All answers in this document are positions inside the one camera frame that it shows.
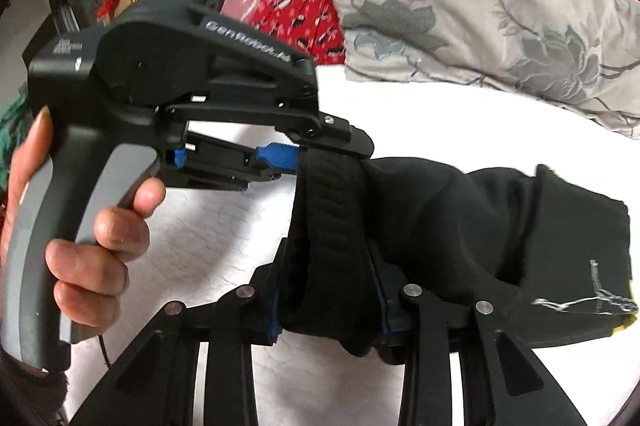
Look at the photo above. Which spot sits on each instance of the grey floral pillow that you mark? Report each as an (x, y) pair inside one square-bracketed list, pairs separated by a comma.
[(450, 6)]

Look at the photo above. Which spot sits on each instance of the white quilted bedspread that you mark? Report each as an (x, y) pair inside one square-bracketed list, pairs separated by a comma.
[(225, 216)]

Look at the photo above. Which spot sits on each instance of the person's left hand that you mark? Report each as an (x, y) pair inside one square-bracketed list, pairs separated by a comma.
[(95, 276)]

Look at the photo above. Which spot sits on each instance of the person's left forearm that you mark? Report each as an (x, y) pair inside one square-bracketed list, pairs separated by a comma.
[(30, 396)]

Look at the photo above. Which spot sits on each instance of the black pants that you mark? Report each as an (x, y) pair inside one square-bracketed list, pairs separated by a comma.
[(450, 226)]

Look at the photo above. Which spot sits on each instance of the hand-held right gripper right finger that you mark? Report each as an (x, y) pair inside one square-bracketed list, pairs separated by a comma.
[(390, 316)]

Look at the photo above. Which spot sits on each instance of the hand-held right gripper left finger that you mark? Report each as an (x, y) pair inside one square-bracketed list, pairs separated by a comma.
[(272, 331)]

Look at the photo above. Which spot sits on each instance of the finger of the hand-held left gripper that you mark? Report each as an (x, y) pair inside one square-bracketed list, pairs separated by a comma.
[(277, 157), (345, 136)]

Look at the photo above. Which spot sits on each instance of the green patterned cloth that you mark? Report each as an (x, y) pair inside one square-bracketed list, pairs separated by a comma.
[(12, 126)]

